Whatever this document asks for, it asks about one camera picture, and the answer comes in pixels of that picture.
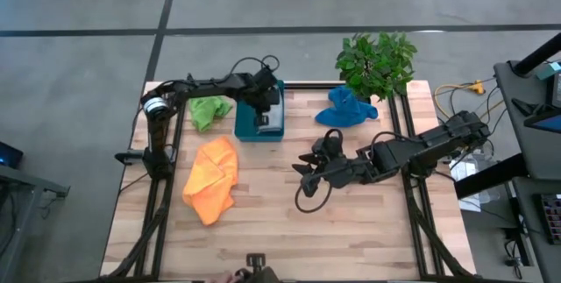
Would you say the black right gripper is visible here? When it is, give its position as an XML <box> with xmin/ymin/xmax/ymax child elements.
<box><xmin>291</xmin><ymin>128</ymin><xmax>374</xmax><ymax>199</ymax></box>

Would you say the grey microfiber towel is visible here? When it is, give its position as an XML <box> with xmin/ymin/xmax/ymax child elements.
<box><xmin>257</xmin><ymin>102</ymin><xmax>285</xmax><ymax>135</ymax></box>

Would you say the green microfiber towel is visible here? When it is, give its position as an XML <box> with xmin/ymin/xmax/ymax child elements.
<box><xmin>187</xmin><ymin>95</ymin><xmax>233</xmax><ymax>133</ymax></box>

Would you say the orange microfiber towel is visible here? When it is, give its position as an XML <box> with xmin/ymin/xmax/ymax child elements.
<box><xmin>181</xmin><ymin>136</ymin><xmax>240</xmax><ymax>227</ymax></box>

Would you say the blue microfiber towel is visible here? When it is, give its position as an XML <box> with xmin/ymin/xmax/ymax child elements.
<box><xmin>314</xmin><ymin>84</ymin><xmax>380</xmax><ymax>129</ymax></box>

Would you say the teal plastic bin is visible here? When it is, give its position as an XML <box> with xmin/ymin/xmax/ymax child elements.
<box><xmin>233</xmin><ymin>79</ymin><xmax>287</xmax><ymax>144</ymax></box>

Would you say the small black square device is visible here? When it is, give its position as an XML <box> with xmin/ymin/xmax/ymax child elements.
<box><xmin>245</xmin><ymin>252</ymin><xmax>267</xmax><ymax>272</ymax></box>

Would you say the green leafy potted tree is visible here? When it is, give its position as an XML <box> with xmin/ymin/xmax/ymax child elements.
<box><xmin>334</xmin><ymin>31</ymin><xmax>418</xmax><ymax>103</ymax></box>

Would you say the person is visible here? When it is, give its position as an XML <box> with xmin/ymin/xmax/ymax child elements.
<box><xmin>205</xmin><ymin>267</ymin><xmax>282</xmax><ymax>283</ymax></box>

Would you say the white paper sheet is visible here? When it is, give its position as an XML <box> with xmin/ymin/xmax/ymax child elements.
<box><xmin>449</xmin><ymin>159</ymin><xmax>501</xmax><ymax>212</ymax></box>

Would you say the black desk beam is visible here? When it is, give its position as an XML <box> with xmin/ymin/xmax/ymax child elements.
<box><xmin>453</xmin><ymin>153</ymin><xmax>529</xmax><ymax>200</ymax></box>

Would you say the yellow plug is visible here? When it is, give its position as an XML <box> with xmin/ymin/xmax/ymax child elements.
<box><xmin>466</xmin><ymin>79</ymin><xmax>486</xmax><ymax>96</ymax></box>

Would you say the small black desk item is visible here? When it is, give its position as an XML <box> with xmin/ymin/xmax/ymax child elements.
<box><xmin>510</xmin><ymin>97</ymin><xmax>535</xmax><ymax>117</ymax></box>

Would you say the black power adapter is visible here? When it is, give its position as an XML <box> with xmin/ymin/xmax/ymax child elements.
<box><xmin>502</xmin><ymin>254</ymin><xmax>522</xmax><ymax>270</ymax></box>

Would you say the dark grey desk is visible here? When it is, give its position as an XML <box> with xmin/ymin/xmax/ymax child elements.
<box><xmin>512</xmin><ymin>176</ymin><xmax>561</xmax><ymax>283</ymax></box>
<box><xmin>494</xmin><ymin>59</ymin><xmax>561</xmax><ymax>181</ymax></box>

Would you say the tablet with blue screen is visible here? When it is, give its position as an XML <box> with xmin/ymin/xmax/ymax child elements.
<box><xmin>523</xmin><ymin>106</ymin><xmax>561</xmax><ymax>135</ymax></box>

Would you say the backlit black keyboard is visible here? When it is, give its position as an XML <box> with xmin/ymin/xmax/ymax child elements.
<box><xmin>533</xmin><ymin>192</ymin><xmax>561</xmax><ymax>245</ymax></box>

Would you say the grey metal shelf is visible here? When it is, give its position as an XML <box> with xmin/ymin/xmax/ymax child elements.
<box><xmin>0</xmin><ymin>164</ymin><xmax>71</xmax><ymax>283</ymax></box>

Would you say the black slanted pole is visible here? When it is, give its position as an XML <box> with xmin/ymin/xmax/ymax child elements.
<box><xmin>512</xmin><ymin>32</ymin><xmax>561</xmax><ymax>77</ymax></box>

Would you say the small teal box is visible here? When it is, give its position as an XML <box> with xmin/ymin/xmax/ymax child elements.
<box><xmin>535</xmin><ymin>60</ymin><xmax>561</xmax><ymax>81</ymax></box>

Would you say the blue lit black device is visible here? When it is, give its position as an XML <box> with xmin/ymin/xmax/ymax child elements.
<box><xmin>0</xmin><ymin>140</ymin><xmax>25</xmax><ymax>170</ymax></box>

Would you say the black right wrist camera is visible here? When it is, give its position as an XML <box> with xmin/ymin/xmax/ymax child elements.
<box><xmin>301</xmin><ymin>173</ymin><xmax>322</xmax><ymax>199</ymax></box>

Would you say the black left camera cable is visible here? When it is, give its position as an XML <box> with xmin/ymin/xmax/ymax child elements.
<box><xmin>230</xmin><ymin>54</ymin><xmax>281</xmax><ymax>83</ymax></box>

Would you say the black camera cable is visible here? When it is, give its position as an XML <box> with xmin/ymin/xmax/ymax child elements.
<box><xmin>294</xmin><ymin>180</ymin><xmax>335</xmax><ymax>214</ymax></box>
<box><xmin>230</xmin><ymin>54</ymin><xmax>281</xmax><ymax>83</ymax></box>

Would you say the black right camera cable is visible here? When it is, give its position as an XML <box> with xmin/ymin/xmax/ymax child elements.
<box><xmin>294</xmin><ymin>180</ymin><xmax>335</xmax><ymax>214</ymax></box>

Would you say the black aluminium table frame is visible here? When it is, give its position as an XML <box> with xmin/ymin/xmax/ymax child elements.
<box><xmin>103</xmin><ymin>72</ymin><xmax>472</xmax><ymax>282</ymax></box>

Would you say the yellow cable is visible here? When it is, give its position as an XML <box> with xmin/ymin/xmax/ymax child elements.
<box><xmin>433</xmin><ymin>79</ymin><xmax>505</xmax><ymax>120</ymax></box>

